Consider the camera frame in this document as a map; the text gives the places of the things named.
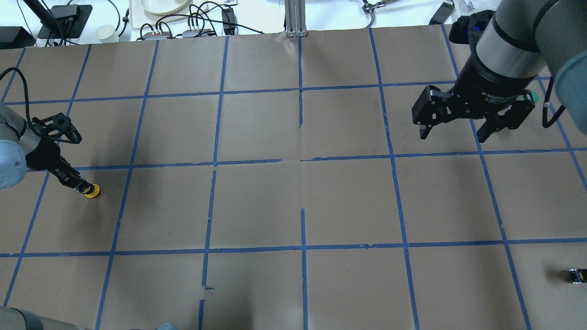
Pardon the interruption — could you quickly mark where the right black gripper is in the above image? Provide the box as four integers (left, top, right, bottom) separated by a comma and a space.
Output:
411, 59, 536, 143

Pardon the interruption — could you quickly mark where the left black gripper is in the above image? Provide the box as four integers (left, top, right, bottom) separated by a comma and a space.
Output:
26, 115, 92, 193

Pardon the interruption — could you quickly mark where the yellow push button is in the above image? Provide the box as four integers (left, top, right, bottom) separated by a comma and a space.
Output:
83, 184, 100, 198

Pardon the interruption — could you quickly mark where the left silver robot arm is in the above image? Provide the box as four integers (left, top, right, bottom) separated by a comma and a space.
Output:
0, 103, 100, 198

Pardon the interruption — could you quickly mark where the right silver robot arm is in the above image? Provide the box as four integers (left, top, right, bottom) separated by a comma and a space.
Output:
411, 0, 587, 143

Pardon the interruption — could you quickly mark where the black power adapter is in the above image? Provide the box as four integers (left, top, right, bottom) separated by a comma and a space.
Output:
428, 0, 455, 25

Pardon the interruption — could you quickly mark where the white paper cup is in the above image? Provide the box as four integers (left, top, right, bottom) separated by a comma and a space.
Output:
94, 24, 119, 44

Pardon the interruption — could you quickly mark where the beige plate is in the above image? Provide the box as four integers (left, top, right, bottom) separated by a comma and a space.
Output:
140, 0, 189, 17

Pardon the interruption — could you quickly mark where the black camera stand base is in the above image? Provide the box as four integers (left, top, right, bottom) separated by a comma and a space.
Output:
34, 4, 93, 39

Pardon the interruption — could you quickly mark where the small black switch block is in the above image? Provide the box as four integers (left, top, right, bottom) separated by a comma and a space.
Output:
568, 268, 587, 284

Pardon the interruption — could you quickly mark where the aluminium frame post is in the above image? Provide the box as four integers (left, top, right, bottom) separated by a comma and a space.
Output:
284, 0, 308, 38

